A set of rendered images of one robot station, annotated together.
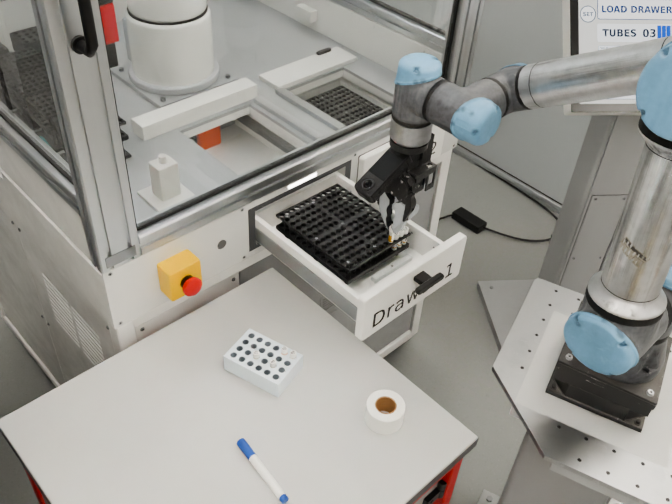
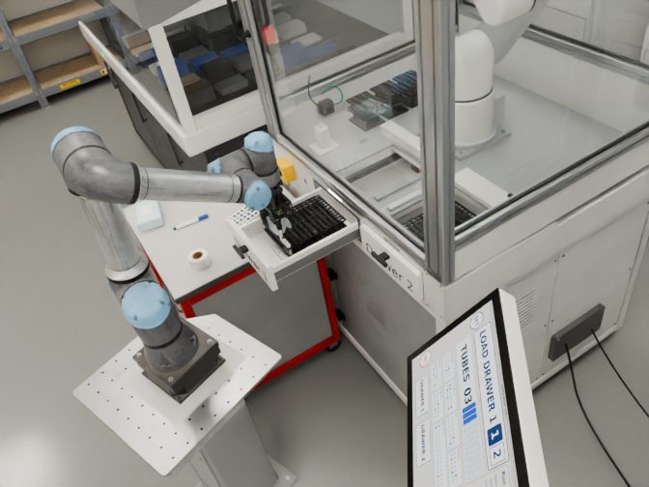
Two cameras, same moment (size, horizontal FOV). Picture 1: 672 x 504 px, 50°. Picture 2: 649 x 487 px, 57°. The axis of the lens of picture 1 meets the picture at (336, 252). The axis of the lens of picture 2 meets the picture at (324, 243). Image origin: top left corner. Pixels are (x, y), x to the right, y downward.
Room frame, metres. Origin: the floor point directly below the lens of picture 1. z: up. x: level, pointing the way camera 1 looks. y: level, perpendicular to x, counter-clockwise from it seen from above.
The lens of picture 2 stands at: (1.76, -1.41, 2.13)
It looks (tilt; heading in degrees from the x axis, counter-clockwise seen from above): 42 degrees down; 111
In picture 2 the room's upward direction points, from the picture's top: 11 degrees counter-clockwise
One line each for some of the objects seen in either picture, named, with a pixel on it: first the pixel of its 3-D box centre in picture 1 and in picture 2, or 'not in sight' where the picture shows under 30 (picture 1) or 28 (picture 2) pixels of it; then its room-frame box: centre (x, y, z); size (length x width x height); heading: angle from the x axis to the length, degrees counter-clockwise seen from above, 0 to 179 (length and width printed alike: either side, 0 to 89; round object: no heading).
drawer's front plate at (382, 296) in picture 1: (412, 284); (251, 253); (1.01, -0.15, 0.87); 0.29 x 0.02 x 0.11; 136
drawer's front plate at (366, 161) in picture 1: (402, 155); (390, 261); (1.46, -0.14, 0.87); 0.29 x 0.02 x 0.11; 136
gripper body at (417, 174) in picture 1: (408, 164); (273, 199); (1.12, -0.12, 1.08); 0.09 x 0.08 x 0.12; 136
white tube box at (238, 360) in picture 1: (263, 362); (245, 218); (0.87, 0.12, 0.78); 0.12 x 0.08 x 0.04; 62
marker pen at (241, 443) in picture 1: (262, 470); (190, 221); (0.65, 0.10, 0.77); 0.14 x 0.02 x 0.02; 40
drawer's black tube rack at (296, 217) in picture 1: (342, 235); (304, 227); (1.15, -0.01, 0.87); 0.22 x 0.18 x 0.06; 46
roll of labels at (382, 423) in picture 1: (384, 411); (199, 259); (0.77, -0.11, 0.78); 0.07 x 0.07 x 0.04
